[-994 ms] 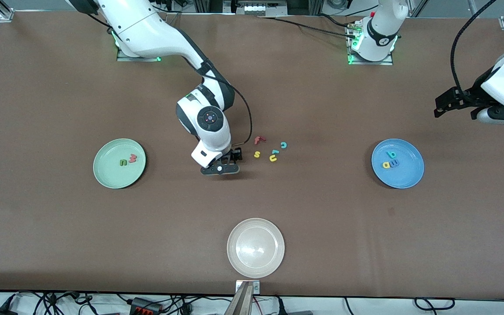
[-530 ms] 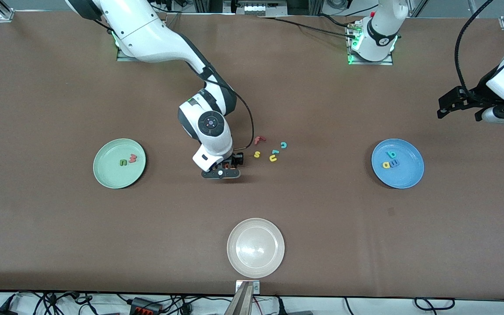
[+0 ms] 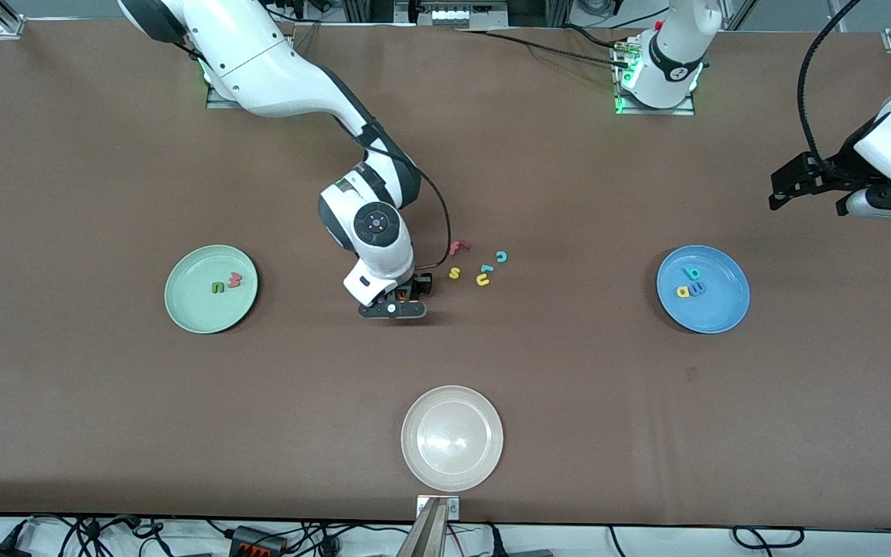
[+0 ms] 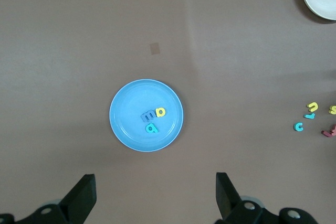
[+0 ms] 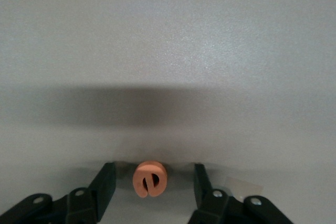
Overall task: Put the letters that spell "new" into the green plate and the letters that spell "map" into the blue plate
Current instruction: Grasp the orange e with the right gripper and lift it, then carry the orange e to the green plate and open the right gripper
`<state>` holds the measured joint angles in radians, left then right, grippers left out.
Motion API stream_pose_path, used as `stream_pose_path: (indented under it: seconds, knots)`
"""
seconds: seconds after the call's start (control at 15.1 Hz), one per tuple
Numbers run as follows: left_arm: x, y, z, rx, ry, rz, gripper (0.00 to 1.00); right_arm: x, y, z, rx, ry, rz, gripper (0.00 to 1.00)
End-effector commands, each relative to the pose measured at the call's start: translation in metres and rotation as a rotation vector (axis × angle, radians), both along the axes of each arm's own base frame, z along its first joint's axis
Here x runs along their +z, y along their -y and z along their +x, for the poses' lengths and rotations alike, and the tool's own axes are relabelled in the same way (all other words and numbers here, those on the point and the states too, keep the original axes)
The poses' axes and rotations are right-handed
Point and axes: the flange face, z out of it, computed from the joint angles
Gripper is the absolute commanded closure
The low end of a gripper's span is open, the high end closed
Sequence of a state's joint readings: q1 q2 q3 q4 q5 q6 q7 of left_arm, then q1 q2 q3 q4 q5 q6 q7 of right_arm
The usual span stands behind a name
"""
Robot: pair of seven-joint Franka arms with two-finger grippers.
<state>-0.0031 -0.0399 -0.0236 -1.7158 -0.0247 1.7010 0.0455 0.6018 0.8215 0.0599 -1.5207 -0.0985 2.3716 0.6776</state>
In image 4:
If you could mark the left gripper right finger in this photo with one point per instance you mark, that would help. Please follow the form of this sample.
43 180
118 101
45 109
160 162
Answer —
231 211

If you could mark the brown tape patch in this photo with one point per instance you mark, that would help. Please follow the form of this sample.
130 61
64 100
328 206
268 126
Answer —
155 48

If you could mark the red foam letter f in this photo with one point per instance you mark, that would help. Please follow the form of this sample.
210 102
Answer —
328 133

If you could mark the brown table cover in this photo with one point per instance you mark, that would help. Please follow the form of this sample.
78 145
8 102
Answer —
78 51

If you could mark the yellow foam letter u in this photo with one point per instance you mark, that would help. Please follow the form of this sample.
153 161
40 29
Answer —
313 104

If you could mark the yellow foam letter s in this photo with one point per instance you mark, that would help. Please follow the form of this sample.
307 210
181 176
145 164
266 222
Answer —
333 110

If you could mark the yellow foam letter a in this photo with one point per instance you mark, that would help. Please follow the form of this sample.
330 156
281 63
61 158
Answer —
164 113

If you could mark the blue plate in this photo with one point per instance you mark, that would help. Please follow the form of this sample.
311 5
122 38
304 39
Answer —
131 98

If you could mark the teal foam letter r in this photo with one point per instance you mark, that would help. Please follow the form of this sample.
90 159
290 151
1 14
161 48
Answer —
309 116

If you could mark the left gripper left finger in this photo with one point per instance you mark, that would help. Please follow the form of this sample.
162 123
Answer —
73 208

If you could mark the blue foam letter m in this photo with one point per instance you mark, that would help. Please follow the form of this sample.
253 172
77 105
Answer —
147 116

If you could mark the teal foam letter c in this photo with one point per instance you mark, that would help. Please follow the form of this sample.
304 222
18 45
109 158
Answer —
295 126

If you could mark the teal foam letter a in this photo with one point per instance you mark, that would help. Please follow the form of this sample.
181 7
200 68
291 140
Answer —
155 128

